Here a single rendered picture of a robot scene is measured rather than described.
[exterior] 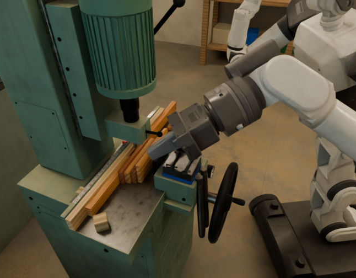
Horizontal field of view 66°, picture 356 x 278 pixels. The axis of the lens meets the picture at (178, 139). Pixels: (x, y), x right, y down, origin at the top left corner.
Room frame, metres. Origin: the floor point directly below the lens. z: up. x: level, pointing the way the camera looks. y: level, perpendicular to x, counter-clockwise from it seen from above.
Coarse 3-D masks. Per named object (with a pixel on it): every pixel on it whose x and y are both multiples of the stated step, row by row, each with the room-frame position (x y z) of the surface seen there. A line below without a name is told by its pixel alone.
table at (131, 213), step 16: (112, 192) 0.57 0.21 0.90; (128, 192) 0.57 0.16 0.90; (144, 192) 0.57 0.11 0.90; (160, 192) 0.57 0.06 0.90; (112, 208) 0.51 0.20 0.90; (128, 208) 0.51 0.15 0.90; (144, 208) 0.51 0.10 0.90; (160, 208) 0.54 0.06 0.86; (176, 208) 0.54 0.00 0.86; (192, 208) 0.54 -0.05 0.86; (80, 224) 0.45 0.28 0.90; (112, 224) 0.45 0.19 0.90; (128, 224) 0.45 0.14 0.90; (144, 224) 0.45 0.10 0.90; (80, 240) 0.43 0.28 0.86; (96, 240) 0.40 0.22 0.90; (112, 240) 0.40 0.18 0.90; (128, 240) 0.40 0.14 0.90; (112, 256) 0.38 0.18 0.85; (128, 256) 0.36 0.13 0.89
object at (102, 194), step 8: (168, 112) 0.97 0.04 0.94; (160, 120) 0.91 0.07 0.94; (152, 128) 0.86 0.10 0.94; (160, 128) 0.90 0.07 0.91; (152, 136) 0.83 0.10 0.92; (112, 176) 0.60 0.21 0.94; (104, 184) 0.57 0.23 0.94; (112, 184) 0.58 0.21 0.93; (104, 192) 0.54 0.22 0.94; (96, 200) 0.51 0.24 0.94; (104, 200) 0.53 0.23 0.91; (88, 208) 0.48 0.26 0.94; (96, 208) 0.50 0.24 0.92
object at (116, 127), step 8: (112, 112) 0.78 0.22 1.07; (120, 112) 0.78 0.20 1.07; (104, 120) 0.74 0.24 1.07; (112, 120) 0.73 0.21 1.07; (120, 120) 0.73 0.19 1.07; (144, 120) 0.73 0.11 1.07; (112, 128) 0.72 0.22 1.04; (120, 128) 0.71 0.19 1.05; (128, 128) 0.70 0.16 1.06; (136, 128) 0.69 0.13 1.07; (144, 128) 0.71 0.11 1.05; (112, 136) 0.73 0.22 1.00; (120, 136) 0.71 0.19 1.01; (128, 136) 0.70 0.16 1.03; (136, 136) 0.69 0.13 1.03; (144, 136) 0.70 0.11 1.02
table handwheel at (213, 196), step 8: (232, 168) 0.63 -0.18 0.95; (224, 176) 0.59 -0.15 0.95; (232, 176) 0.60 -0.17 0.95; (224, 184) 0.56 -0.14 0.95; (232, 184) 0.71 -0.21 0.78; (208, 192) 0.63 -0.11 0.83; (224, 192) 0.54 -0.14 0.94; (232, 192) 0.69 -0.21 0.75; (208, 200) 0.61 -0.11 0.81; (216, 200) 0.53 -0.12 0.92; (224, 200) 0.52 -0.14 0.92; (232, 200) 0.61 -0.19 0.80; (216, 208) 0.50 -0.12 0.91; (224, 208) 0.57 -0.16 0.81; (216, 216) 0.49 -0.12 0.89; (224, 216) 0.62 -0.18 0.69; (216, 224) 0.48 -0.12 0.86; (208, 232) 0.48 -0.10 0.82; (216, 232) 0.47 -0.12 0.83; (216, 240) 0.49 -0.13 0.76
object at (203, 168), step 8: (200, 168) 0.61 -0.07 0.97; (200, 176) 0.58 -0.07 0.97; (200, 184) 0.56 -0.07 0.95; (200, 192) 0.56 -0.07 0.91; (200, 200) 0.56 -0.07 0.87; (200, 208) 0.56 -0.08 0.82; (208, 208) 0.75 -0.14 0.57; (200, 216) 0.57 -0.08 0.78; (208, 216) 0.62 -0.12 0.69; (200, 224) 0.57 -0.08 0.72; (208, 224) 0.62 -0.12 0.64; (200, 232) 0.57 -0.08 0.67
